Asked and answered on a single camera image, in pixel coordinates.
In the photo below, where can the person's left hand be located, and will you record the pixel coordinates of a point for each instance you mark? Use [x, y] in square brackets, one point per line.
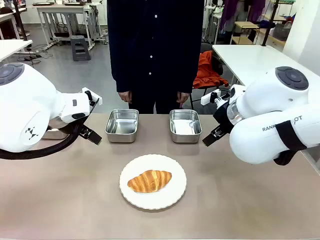
[183, 97]

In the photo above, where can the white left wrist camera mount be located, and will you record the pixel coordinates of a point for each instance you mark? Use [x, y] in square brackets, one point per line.
[93, 93]

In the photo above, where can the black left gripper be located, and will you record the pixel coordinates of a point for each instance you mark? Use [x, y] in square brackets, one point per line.
[93, 102]

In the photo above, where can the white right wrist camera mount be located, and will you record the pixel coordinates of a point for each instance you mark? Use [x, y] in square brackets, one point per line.
[207, 98]

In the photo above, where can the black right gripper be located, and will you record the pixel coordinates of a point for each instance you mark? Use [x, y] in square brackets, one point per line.
[223, 120]

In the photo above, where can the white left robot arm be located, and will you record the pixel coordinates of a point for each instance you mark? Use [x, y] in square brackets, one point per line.
[25, 105]

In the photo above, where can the person in dark shirt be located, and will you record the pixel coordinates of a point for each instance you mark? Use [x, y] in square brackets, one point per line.
[155, 50]

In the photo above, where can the purple hanging clothes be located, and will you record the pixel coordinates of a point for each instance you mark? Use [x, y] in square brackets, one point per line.
[232, 10]

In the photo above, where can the person's right forearm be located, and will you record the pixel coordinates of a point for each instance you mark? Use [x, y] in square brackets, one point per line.
[121, 75]

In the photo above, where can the black camera stand pole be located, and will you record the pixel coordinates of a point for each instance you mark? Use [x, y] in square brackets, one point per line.
[269, 22]

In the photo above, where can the golden croissant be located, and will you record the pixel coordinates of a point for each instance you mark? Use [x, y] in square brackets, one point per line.
[150, 181]

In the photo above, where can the large white table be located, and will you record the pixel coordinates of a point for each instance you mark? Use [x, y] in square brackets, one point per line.
[245, 60]

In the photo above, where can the grey step stool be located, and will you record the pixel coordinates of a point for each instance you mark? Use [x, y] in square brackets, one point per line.
[80, 47]

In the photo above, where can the rectangular stainless steel container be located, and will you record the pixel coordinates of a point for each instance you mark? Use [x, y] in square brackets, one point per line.
[122, 125]
[185, 126]
[56, 133]

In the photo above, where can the black upright post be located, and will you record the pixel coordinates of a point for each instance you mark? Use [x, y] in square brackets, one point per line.
[20, 20]

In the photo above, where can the white table with thin legs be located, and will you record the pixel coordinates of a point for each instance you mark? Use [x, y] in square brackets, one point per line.
[12, 47]

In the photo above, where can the black chair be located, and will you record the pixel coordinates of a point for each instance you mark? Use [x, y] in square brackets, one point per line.
[220, 66]

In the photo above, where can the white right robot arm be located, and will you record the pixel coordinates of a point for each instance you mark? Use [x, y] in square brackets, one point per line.
[275, 112]

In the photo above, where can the white scalloped plate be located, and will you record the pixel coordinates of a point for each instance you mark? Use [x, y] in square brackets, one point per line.
[175, 195]

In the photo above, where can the orange jacket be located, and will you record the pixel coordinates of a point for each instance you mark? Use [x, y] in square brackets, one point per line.
[208, 72]

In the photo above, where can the grey mesh basket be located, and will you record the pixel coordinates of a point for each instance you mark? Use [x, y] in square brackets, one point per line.
[282, 32]

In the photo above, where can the wooden shelf rack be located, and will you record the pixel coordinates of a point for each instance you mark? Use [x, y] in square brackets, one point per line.
[246, 27]

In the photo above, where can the person's left forearm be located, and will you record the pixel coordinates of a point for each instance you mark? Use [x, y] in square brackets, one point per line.
[188, 75]

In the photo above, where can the person's right hand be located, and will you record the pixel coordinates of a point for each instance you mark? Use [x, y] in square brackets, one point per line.
[125, 97]

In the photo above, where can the white desk with grey legs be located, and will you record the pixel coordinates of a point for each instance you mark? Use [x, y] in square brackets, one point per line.
[67, 10]

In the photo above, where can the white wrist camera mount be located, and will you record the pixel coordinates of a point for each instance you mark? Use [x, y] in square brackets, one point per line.
[207, 98]
[93, 93]

